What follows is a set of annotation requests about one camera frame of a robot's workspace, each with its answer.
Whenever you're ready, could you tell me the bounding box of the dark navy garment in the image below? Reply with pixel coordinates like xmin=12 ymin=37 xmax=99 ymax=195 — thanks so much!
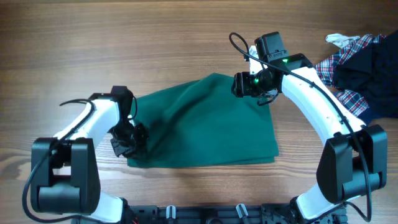
xmin=343 ymin=32 xmax=397 ymax=124

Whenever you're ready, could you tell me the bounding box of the green cloth garment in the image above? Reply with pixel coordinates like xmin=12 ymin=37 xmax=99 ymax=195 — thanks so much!
xmin=127 ymin=73 xmax=279 ymax=168

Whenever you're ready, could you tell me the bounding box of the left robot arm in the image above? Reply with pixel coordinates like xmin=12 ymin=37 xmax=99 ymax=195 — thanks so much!
xmin=22 ymin=86 xmax=148 ymax=223

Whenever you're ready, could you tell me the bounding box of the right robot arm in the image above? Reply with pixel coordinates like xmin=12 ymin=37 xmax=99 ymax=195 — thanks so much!
xmin=232 ymin=51 xmax=387 ymax=223

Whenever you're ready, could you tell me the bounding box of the white cloth piece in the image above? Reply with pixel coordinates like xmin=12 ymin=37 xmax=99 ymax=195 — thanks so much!
xmin=325 ymin=33 xmax=361 ymax=49

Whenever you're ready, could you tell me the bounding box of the plaid red blue garment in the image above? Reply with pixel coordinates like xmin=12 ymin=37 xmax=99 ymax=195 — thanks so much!
xmin=315 ymin=34 xmax=386 ymax=120

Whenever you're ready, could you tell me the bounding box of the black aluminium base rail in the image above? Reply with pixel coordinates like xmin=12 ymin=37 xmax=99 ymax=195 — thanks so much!
xmin=120 ymin=203 xmax=348 ymax=224

